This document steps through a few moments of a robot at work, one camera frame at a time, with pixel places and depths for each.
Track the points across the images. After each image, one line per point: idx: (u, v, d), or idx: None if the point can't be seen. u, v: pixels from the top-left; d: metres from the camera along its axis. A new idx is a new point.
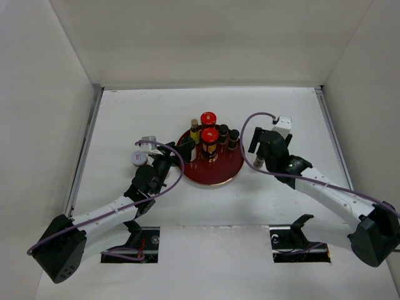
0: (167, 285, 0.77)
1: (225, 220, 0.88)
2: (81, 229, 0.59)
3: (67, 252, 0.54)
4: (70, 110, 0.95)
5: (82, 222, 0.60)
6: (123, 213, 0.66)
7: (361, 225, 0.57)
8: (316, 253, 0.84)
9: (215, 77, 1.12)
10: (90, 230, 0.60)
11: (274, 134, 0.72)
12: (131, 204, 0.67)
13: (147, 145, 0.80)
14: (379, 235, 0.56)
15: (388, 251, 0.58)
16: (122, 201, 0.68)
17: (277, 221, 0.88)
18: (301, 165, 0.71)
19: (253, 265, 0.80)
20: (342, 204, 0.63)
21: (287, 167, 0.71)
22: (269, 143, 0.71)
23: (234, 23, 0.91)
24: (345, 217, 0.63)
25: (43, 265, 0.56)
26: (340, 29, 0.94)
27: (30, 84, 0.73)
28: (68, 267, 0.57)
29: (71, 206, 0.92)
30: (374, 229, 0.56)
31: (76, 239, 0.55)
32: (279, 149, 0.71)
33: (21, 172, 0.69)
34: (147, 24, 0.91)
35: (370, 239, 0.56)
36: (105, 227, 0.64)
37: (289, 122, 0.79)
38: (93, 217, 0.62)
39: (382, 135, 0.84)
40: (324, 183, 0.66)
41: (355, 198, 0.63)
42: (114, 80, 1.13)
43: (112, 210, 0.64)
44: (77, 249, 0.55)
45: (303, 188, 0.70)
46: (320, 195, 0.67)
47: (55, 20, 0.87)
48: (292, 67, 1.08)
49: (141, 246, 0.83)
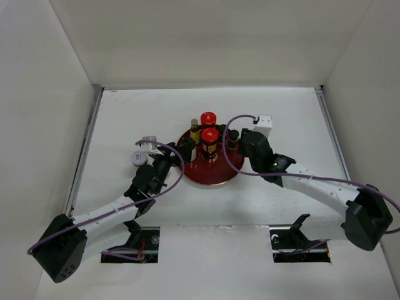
0: (167, 285, 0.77)
1: (225, 220, 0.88)
2: (82, 228, 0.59)
3: (68, 251, 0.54)
4: (70, 110, 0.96)
5: (82, 221, 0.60)
6: (124, 213, 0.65)
7: (350, 212, 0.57)
8: (317, 253, 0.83)
9: (215, 77, 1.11)
10: (91, 230, 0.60)
11: (255, 136, 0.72)
12: (132, 203, 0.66)
13: (147, 145, 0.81)
14: (367, 219, 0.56)
15: (380, 234, 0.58)
16: (122, 200, 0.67)
17: (277, 222, 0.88)
18: (285, 163, 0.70)
19: (253, 265, 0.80)
20: (329, 192, 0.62)
21: (272, 167, 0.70)
22: (254, 145, 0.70)
23: (233, 24, 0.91)
24: (334, 207, 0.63)
25: (43, 264, 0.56)
26: (340, 29, 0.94)
27: (30, 84, 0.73)
28: (68, 267, 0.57)
29: (72, 205, 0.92)
30: (362, 213, 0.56)
31: (77, 237, 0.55)
32: (264, 150, 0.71)
33: (21, 172, 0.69)
34: (147, 24, 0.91)
35: (360, 224, 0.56)
36: (105, 226, 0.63)
37: (269, 120, 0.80)
38: (94, 216, 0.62)
39: (382, 134, 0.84)
40: (309, 175, 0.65)
41: (340, 185, 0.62)
42: (114, 80, 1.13)
43: (112, 210, 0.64)
44: (77, 248, 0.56)
45: (290, 184, 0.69)
46: (307, 189, 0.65)
47: (55, 20, 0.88)
48: (292, 68, 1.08)
49: (141, 246, 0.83)
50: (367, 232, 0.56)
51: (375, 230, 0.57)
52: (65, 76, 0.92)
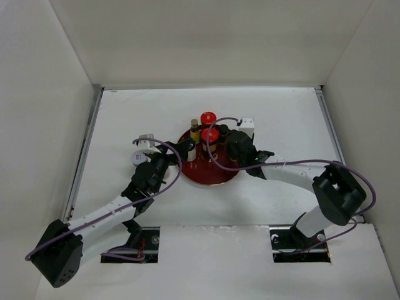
0: (167, 285, 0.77)
1: (225, 220, 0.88)
2: (78, 232, 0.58)
3: (65, 257, 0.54)
4: (70, 110, 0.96)
5: (79, 225, 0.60)
6: (120, 214, 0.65)
7: (315, 185, 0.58)
8: (316, 253, 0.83)
9: (215, 77, 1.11)
10: (87, 234, 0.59)
11: (240, 134, 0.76)
12: (130, 204, 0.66)
13: (145, 144, 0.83)
14: (335, 191, 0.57)
15: (353, 207, 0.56)
16: (119, 202, 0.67)
17: (277, 222, 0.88)
18: (266, 157, 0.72)
19: (252, 265, 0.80)
20: (299, 173, 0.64)
21: (254, 160, 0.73)
22: (236, 142, 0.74)
23: (233, 24, 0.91)
24: (308, 187, 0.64)
25: (42, 269, 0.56)
26: (340, 29, 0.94)
27: (30, 83, 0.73)
28: (67, 271, 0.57)
29: (71, 206, 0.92)
30: (327, 185, 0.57)
31: (74, 241, 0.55)
32: (246, 147, 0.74)
33: (21, 172, 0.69)
34: (147, 25, 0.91)
35: (325, 195, 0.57)
36: (103, 229, 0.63)
37: (250, 121, 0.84)
38: (90, 219, 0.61)
39: (382, 135, 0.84)
40: (282, 162, 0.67)
41: (310, 166, 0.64)
42: (114, 80, 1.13)
43: (109, 212, 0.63)
44: (74, 254, 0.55)
45: (270, 174, 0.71)
46: (284, 174, 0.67)
47: (55, 21, 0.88)
48: (293, 68, 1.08)
49: (141, 245, 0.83)
50: (338, 204, 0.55)
51: (344, 203, 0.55)
52: (65, 76, 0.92)
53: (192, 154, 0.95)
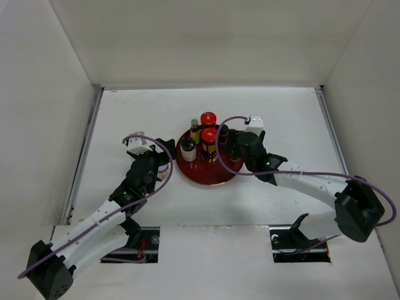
0: (167, 285, 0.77)
1: (225, 220, 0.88)
2: (60, 254, 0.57)
3: (50, 280, 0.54)
4: (70, 110, 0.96)
5: (61, 245, 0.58)
6: (107, 222, 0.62)
7: (337, 202, 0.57)
8: (316, 253, 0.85)
9: (215, 77, 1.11)
10: (70, 254, 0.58)
11: (249, 136, 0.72)
12: (116, 211, 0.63)
13: (137, 141, 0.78)
14: (358, 210, 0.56)
15: (372, 224, 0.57)
16: (105, 209, 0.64)
17: (277, 222, 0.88)
18: (279, 162, 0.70)
19: (253, 265, 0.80)
20: (318, 186, 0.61)
21: (265, 166, 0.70)
22: (247, 145, 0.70)
23: (233, 24, 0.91)
24: (324, 200, 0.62)
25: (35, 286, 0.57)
26: (340, 29, 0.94)
27: (30, 84, 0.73)
28: (59, 287, 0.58)
29: (71, 205, 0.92)
30: (350, 203, 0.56)
31: (57, 264, 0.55)
32: (257, 150, 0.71)
33: (21, 173, 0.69)
34: (147, 24, 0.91)
35: (349, 214, 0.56)
36: (90, 241, 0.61)
37: (260, 120, 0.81)
38: (73, 237, 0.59)
39: (382, 135, 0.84)
40: (299, 171, 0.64)
41: (330, 179, 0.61)
42: (114, 80, 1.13)
43: (94, 224, 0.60)
44: (59, 275, 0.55)
45: (282, 182, 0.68)
46: (298, 184, 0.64)
47: (55, 20, 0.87)
48: (293, 68, 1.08)
49: (141, 246, 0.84)
50: (359, 222, 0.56)
51: (364, 220, 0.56)
52: (65, 76, 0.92)
53: (192, 154, 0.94)
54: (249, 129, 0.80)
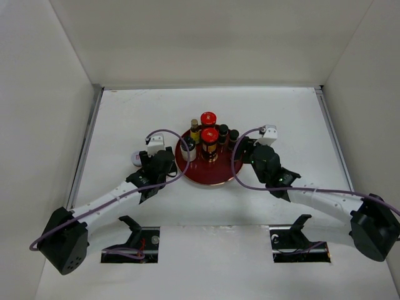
0: (167, 284, 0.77)
1: (225, 220, 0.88)
2: (82, 220, 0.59)
3: (70, 244, 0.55)
4: (70, 110, 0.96)
5: (82, 213, 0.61)
6: (125, 199, 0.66)
7: (354, 222, 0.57)
8: (316, 253, 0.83)
9: (215, 76, 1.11)
10: (92, 221, 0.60)
11: (269, 151, 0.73)
12: (134, 190, 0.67)
13: (160, 140, 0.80)
14: (375, 229, 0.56)
15: (390, 242, 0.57)
16: (124, 187, 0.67)
17: (277, 222, 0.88)
18: (291, 179, 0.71)
19: (252, 265, 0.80)
20: (333, 204, 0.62)
21: (278, 182, 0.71)
22: (265, 161, 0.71)
23: (233, 24, 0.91)
24: (339, 219, 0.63)
25: (48, 256, 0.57)
26: (340, 28, 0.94)
27: (30, 84, 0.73)
28: (74, 259, 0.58)
29: (72, 205, 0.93)
30: (368, 223, 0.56)
31: (79, 229, 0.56)
32: (274, 165, 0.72)
33: (20, 173, 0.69)
34: (147, 24, 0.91)
35: (367, 234, 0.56)
36: (109, 215, 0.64)
37: (275, 131, 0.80)
38: (94, 207, 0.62)
39: (381, 135, 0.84)
40: (312, 189, 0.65)
41: (345, 197, 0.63)
42: (114, 80, 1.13)
43: (114, 198, 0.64)
44: (79, 242, 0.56)
45: (296, 199, 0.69)
46: (312, 201, 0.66)
47: (55, 21, 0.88)
48: (294, 67, 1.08)
49: (141, 245, 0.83)
50: (377, 242, 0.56)
51: (382, 239, 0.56)
52: (65, 76, 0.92)
53: (192, 154, 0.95)
54: (262, 139, 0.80)
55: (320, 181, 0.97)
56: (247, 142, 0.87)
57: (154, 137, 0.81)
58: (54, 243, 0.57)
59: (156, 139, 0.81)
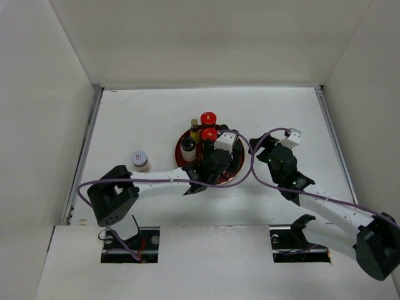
0: (167, 284, 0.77)
1: (224, 220, 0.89)
2: (135, 185, 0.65)
3: (120, 199, 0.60)
4: (70, 110, 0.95)
5: (140, 178, 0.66)
6: (177, 185, 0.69)
7: (360, 235, 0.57)
8: (317, 253, 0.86)
9: (216, 76, 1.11)
10: (142, 189, 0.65)
11: (289, 154, 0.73)
12: (187, 179, 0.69)
13: (229, 139, 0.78)
14: (380, 248, 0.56)
15: (393, 265, 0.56)
16: (178, 173, 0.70)
17: (277, 221, 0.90)
18: (305, 183, 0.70)
19: (254, 265, 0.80)
20: (342, 216, 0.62)
21: (291, 184, 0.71)
22: (282, 162, 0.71)
23: (232, 23, 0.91)
24: (346, 231, 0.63)
25: (95, 203, 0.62)
26: (340, 29, 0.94)
27: (29, 84, 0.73)
28: (114, 216, 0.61)
29: (72, 206, 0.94)
30: (374, 240, 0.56)
31: (130, 190, 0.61)
32: (291, 169, 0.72)
33: (21, 174, 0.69)
34: (147, 24, 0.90)
35: (370, 250, 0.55)
36: (155, 191, 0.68)
37: (299, 136, 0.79)
38: (150, 177, 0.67)
39: (381, 135, 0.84)
40: (324, 197, 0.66)
41: (355, 210, 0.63)
42: (114, 80, 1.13)
43: (167, 179, 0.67)
44: (125, 204, 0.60)
45: (306, 204, 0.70)
46: (322, 209, 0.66)
47: (55, 20, 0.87)
48: (294, 67, 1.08)
49: (141, 246, 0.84)
50: (380, 260, 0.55)
51: (386, 259, 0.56)
52: (65, 76, 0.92)
53: (192, 154, 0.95)
54: (287, 141, 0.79)
55: (320, 181, 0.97)
56: (268, 140, 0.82)
57: (225, 134, 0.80)
58: (104, 193, 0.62)
59: (227, 137, 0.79)
